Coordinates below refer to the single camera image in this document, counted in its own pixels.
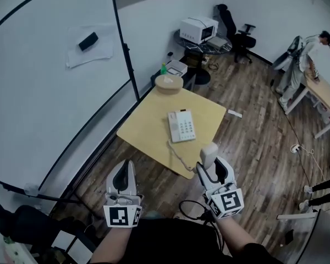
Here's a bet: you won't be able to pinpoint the white microwave oven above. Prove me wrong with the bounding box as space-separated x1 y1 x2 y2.
179 16 219 45

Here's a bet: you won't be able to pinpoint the black looped cable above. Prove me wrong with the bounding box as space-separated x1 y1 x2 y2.
178 199 218 225

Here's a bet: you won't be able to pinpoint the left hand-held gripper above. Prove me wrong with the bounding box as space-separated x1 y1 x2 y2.
103 159 144 228

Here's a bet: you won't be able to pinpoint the person's black shirt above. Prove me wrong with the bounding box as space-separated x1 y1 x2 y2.
118 216 300 264

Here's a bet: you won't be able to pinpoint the person's left forearm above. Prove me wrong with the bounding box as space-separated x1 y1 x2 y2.
91 225 134 264

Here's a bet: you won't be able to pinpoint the round black marble table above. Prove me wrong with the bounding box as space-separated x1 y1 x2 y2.
173 29 233 55

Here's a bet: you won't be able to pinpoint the black board eraser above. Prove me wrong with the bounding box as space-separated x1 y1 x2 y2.
78 31 99 52

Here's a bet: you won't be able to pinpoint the black low cabinet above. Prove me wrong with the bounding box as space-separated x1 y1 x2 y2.
181 70 196 91

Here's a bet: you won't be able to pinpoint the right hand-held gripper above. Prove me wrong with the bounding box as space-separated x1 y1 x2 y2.
195 156 245 220

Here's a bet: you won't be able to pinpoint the round tan tissue box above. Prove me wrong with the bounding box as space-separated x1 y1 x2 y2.
153 74 184 96

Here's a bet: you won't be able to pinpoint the wooden desk with white legs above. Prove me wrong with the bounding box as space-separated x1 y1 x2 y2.
284 73 330 140

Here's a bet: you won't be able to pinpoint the black board stand pole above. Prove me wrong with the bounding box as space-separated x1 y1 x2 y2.
109 0 141 102

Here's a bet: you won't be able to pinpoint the white paper sheets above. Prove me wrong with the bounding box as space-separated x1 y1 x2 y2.
65 23 114 69

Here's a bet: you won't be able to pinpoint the person's right forearm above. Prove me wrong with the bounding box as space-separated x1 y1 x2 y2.
217 216 268 258

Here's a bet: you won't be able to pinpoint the white desk telephone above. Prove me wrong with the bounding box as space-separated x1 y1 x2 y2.
167 109 197 144

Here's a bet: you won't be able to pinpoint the white handset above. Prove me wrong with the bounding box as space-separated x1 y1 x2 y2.
199 142 219 173

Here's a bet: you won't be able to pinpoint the grey flat box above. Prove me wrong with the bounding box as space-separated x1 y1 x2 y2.
207 35 229 50

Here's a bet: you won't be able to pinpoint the black office chair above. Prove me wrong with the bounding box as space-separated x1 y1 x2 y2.
216 3 257 64

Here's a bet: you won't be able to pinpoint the white plastic bin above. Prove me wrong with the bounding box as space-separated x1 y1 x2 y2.
164 59 189 78

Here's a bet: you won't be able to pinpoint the large white board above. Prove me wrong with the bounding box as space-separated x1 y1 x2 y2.
0 0 140 203

